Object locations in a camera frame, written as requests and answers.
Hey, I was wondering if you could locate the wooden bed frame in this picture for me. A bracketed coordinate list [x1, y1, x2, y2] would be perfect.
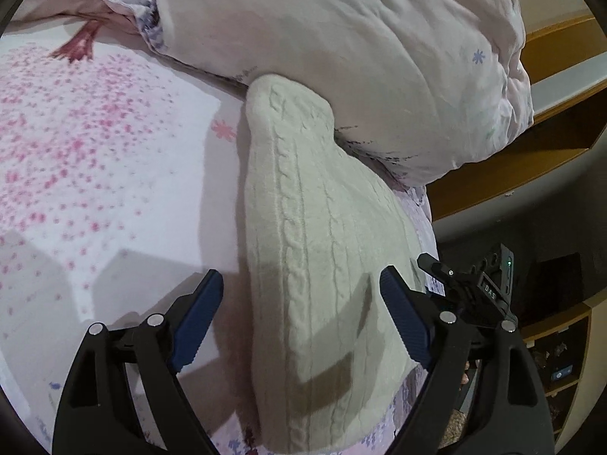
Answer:
[426, 13, 607, 223]

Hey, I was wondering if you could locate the wooden shelf cabinet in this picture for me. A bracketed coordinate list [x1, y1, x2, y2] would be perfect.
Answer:
[519, 293, 596, 442]

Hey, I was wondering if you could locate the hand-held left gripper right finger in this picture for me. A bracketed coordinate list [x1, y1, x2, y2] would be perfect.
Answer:
[378, 265, 557, 455]

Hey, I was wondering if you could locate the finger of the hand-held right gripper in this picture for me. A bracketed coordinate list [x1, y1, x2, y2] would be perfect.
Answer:
[416, 253, 468, 295]

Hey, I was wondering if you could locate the pink floral bed sheet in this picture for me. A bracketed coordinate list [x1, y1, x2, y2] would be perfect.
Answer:
[0, 12, 439, 455]

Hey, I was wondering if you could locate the small floral pillow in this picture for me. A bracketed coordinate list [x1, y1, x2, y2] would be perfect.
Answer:
[89, 0, 164, 55]

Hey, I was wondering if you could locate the white floral duvet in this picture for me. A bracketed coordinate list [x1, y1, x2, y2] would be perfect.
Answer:
[156, 0, 536, 187]

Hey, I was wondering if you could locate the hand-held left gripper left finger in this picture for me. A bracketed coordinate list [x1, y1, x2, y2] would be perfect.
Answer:
[52, 269, 225, 455]

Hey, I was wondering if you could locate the cream cable-knit cardigan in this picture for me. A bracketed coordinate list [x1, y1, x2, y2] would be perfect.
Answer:
[234, 73, 431, 452]

